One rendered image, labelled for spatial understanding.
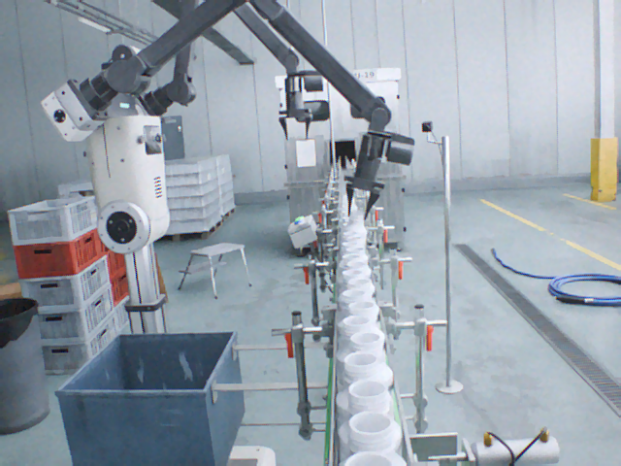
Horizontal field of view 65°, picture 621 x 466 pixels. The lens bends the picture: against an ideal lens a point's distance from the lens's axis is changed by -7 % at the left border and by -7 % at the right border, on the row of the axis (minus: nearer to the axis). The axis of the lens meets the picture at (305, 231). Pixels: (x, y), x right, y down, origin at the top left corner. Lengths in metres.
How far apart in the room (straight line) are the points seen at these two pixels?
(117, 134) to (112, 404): 0.75
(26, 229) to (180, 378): 2.35
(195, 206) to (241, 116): 4.23
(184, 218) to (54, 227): 4.63
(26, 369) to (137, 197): 1.71
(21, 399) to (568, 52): 11.80
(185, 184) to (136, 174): 6.37
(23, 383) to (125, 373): 1.68
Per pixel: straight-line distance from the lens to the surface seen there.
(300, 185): 6.02
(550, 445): 0.61
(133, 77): 1.33
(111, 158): 1.52
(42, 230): 3.52
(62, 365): 3.75
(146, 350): 1.37
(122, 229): 1.55
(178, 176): 7.89
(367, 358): 0.58
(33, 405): 3.14
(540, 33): 12.48
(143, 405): 1.07
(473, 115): 11.85
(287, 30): 1.28
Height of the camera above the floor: 1.40
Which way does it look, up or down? 10 degrees down
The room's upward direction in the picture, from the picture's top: 4 degrees counter-clockwise
